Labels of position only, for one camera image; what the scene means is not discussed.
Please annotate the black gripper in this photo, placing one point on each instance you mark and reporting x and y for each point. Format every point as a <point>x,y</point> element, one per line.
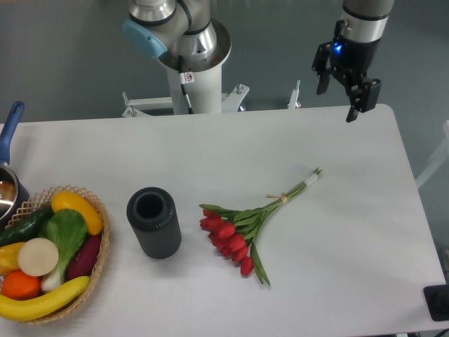
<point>351,52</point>

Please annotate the silver robot base with blue cap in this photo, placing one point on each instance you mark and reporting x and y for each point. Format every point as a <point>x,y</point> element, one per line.
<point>181,34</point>

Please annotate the red tulip bouquet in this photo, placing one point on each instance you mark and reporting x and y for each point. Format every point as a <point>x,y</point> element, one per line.
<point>234,233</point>

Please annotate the dark grey ribbed vase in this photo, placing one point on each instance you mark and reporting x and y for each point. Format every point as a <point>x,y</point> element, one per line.
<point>152,215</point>

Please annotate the black device at table edge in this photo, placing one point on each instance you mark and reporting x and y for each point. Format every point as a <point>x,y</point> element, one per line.
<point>437,301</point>

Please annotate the green bok choy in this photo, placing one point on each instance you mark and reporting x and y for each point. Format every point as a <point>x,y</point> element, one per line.
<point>67,230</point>

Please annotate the purple sweet potato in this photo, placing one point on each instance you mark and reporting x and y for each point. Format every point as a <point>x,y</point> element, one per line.
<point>85,259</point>

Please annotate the woven wicker basket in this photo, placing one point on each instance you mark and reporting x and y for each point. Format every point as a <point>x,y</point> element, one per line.
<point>44,198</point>

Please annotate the dark green cucumber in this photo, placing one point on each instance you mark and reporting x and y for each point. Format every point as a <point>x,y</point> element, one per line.
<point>26,228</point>

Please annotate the beige round disc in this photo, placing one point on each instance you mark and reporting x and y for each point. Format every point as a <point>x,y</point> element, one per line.
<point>37,257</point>

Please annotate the yellow bell pepper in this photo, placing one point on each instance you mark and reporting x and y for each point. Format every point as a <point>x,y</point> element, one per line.
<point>9,257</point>

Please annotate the orange fruit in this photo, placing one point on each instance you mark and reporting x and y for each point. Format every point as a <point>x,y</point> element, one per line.
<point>20,286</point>

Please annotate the yellow banana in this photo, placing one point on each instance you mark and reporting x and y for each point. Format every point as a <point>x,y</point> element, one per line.
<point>36,308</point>

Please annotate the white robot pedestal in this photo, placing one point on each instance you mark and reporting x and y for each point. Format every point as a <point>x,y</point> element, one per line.
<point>191,93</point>

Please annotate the blue handled saucepan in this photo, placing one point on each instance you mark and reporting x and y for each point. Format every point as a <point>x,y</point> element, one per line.
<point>13,193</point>

